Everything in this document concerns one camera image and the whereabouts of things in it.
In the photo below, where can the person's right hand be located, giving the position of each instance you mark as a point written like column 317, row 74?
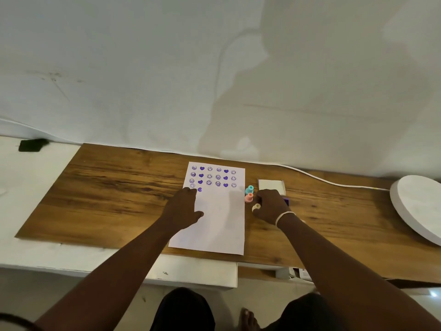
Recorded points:
column 274, row 206

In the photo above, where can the person's left hand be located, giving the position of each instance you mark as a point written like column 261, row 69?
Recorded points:
column 182, row 210

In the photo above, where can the cream stamp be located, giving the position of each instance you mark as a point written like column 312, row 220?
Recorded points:
column 255, row 207

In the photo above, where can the white ink pad lid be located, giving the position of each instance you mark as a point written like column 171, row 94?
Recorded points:
column 272, row 185

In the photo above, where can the pink stamp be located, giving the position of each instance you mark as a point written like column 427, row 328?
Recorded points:
column 248, row 198

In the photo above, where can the teal stamp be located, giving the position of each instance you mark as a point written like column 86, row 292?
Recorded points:
column 249, row 189

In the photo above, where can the white stamped paper sheet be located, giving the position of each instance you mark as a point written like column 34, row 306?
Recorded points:
column 217, row 230

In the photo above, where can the person's right forearm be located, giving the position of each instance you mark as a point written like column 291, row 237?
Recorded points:
column 337, row 272

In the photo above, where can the person's left forearm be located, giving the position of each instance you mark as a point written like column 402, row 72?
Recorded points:
column 113, row 275

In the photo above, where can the white wristband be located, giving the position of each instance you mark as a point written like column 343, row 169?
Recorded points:
column 284, row 215

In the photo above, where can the wooden board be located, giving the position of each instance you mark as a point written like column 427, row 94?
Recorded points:
column 103, row 203

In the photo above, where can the white round disc lamp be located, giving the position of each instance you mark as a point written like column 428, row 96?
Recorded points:
column 420, row 206

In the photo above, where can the small black object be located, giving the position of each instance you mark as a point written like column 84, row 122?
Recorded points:
column 33, row 145

